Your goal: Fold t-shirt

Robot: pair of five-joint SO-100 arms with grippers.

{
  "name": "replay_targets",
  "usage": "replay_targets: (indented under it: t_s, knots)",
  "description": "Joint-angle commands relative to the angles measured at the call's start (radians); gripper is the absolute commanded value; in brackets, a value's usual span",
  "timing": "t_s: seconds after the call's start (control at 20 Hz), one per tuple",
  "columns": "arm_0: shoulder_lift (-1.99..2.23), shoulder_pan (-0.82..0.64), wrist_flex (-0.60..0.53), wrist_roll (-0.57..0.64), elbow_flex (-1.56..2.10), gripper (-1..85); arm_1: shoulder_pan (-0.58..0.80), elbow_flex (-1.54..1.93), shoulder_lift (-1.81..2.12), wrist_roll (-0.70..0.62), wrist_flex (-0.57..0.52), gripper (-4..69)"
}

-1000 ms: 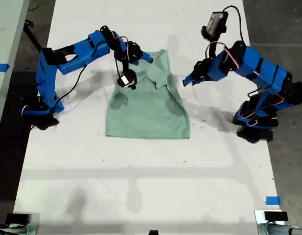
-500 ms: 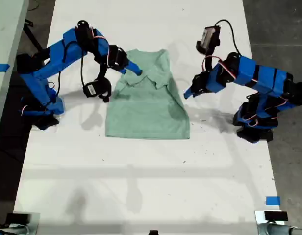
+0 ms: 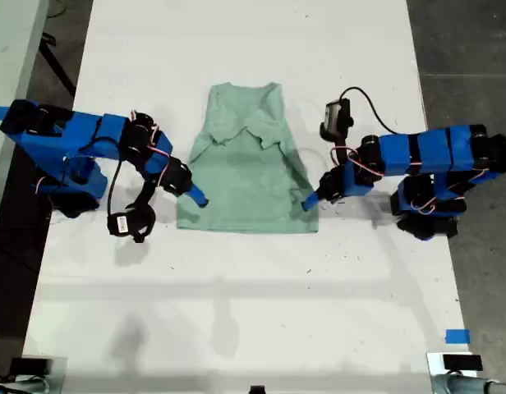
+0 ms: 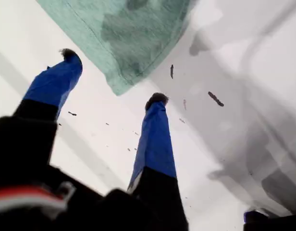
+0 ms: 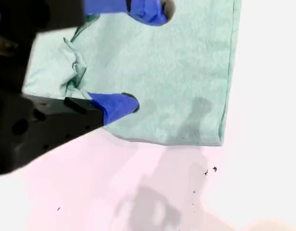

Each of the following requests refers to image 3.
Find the pale green t-shirt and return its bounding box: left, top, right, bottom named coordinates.
left=175, top=81, right=320, bottom=235

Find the black rod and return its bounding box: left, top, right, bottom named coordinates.
left=39, top=34, right=77, bottom=98

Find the pale side table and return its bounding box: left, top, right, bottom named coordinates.
left=0, top=0, right=51, bottom=243

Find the black floor mat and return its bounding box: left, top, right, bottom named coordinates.
left=0, top=135, right=57, bottom=346

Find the small black box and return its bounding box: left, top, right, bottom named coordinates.
left=9, top=357, right=53, bottom=375
left=442, top=355, right=483, bottom=372

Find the black camera stalk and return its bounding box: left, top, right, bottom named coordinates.
left=332, top=139, right=349, bottom=168
left=127, top=178, right=159, bottom=214

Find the black camera cable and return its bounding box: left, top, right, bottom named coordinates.
left=76, top=137, right=125, bottom=217
left=338, top=85, right=400, bottom=135

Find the black camera box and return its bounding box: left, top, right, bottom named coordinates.
left=320, top=98, right=355, bottom=143
left=107, top=204, right=158, bottom=244

